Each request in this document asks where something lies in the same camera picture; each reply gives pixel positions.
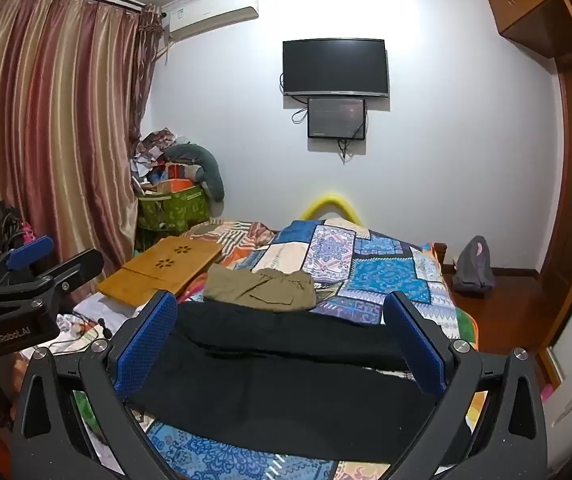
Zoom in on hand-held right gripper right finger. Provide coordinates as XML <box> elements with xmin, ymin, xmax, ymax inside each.
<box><xmin>383</xmin><ymin>290</ymin><xmax>549</xmax><ymax>480</ymax></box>

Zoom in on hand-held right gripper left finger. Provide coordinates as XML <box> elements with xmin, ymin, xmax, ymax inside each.
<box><xmin>11</xmin><ymin>290</ymin><xmax>179</xmax><ymax>480</ymax></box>

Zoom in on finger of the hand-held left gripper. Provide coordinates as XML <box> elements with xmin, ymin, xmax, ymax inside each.
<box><xmin>0</xmin><ymin>236</ymin><xmax>55</xmax><ymax>281</ymax></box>
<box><xmin>26</xmin><ymin>248</ymin><xmax>105</xmax><ymax>293</ymax></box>

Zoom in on black pants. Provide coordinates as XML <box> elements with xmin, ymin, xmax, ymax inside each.
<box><xmin>126</xmin><ymin>300</ymin><xmax>471</xmax><ymax>467</ymax></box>

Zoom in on khaki pants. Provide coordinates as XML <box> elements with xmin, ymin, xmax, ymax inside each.
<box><xmin>202</xmin><ymin>263</ymin><xmax>318</xmax><ymax>311</ymax></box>

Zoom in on wooden lap desk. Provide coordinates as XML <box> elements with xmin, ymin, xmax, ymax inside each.
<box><xmin>97</xmin><ymin>236</ymin><xmax>223</xmax><ymax>307</ymax></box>

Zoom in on patchwork blanket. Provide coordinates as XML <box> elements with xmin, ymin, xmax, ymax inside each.
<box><xmin>13</xmin><ymin>217</ymin><xmax>479</xmax><ymax>480</ymax></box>

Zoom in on grey backpack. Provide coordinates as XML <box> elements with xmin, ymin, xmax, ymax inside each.
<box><xmin>452</xmin><ymin>236</ymin><xmax>496</xmax><ymax>297</ymax></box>

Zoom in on green storage box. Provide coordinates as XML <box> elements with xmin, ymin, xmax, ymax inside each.
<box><xmin>137</xmin><ymin>185</ymin><xmax>211</xmax><ymax>233</ymax></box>

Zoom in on pile of papers and clothes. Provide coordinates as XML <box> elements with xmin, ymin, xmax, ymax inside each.
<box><xmin>128</xmin><ymin>129</ymin><xmax>201</xmax><ymax>196</ymax></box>

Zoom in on striped red curtain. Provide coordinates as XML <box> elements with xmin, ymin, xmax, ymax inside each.
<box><xmin>0</xmin><ymin>0</ymin><xmax>164</xmax><ymax>301</ymax></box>

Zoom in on grey pillow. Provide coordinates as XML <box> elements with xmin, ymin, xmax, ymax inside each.
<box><xmin>163</xmin><ymin>144</ymin><xmax>227</xmax><ymax>202</ymax></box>

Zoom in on yellow foam tube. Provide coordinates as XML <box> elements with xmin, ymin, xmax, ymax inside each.
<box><xmin>300</xmin><ymin>191</ymin><xmax>361</xmax><ymax>223</ymax></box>

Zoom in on white air conditioner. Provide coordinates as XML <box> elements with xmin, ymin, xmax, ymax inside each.
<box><xmin>163</xmin><ymin>0</ymin><xmax>259</xmax><ymax>43</ymax></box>

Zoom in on wooden overhead cabinet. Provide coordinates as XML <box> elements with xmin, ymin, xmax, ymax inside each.
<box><xmin>484</xmin><ymin>0</ymin><xmax>572</xmax><ymax>57</ymax></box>

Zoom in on small black wall monitor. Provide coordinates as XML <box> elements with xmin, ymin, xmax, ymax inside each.
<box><xmin>307</xmin><ymin>97</ymin><xmax>367</xmax><ymax>141</ymax></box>

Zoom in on black wall television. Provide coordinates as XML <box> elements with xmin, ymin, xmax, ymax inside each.
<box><xmin>282</xmin><ymin>38</ymin><xmax>391</xmax><ymax>98</ymax></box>

